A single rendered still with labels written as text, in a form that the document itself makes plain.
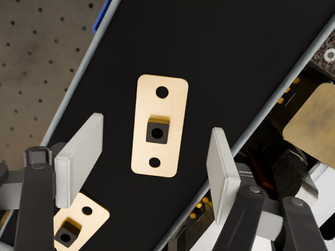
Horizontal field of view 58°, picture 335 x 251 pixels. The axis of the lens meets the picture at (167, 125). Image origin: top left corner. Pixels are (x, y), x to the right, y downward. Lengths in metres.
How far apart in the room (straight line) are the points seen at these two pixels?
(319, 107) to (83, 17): 0.53
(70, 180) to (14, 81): 0.65
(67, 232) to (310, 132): 0.26
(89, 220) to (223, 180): 0.17
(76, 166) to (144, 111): 0.09
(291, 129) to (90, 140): 0.23
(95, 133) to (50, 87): 0.57
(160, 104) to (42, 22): 0.55
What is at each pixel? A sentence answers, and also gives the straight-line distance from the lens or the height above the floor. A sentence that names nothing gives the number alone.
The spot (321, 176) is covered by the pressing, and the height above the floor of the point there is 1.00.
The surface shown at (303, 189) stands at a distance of 0.36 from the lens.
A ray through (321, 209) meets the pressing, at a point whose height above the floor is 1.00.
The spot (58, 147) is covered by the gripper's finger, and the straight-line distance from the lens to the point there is 0.18.
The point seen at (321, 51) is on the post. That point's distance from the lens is 0.31.
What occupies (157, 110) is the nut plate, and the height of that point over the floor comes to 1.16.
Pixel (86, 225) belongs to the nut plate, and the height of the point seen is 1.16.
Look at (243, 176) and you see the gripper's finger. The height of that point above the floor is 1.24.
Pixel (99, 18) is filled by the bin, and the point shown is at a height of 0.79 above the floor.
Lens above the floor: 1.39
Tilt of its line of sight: 69 degrees down
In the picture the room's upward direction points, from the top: 173 degrees counter-clockwise
